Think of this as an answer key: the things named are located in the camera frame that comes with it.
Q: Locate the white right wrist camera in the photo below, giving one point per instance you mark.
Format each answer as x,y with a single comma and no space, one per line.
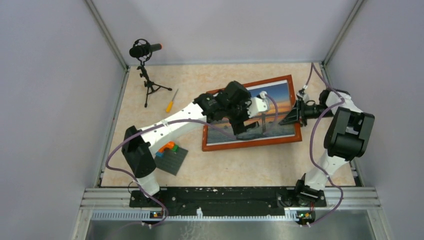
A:
302,95

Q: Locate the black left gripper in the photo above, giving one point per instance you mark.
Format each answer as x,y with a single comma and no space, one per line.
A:
238,125

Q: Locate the yellow handled screwdriver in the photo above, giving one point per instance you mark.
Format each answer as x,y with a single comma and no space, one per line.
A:
170,104

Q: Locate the orange curved lego piece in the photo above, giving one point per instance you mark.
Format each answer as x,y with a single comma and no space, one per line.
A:
167,146

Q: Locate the black microphone tripod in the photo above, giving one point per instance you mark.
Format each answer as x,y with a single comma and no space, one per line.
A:
151,87

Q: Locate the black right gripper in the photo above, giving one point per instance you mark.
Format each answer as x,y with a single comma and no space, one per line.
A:
297,115

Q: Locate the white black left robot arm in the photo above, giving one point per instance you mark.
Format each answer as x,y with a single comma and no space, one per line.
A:
140,145

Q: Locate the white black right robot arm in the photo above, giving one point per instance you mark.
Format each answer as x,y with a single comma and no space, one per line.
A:
346,138

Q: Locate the blue lego brick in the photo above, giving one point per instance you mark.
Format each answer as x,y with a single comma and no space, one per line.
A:
159,154

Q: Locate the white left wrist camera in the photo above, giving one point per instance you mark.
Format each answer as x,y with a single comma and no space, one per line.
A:
258,105

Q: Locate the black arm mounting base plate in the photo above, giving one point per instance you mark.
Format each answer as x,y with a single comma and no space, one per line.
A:
229,201

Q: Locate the grey lego baseplate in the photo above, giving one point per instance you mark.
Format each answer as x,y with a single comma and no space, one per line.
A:
171,162

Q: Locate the green lego brick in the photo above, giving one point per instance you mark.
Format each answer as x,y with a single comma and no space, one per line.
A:
175,148

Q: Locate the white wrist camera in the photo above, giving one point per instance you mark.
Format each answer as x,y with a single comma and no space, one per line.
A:
258,105
302,95

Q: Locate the aluminium front rail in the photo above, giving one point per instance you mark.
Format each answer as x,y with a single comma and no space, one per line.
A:
113,204

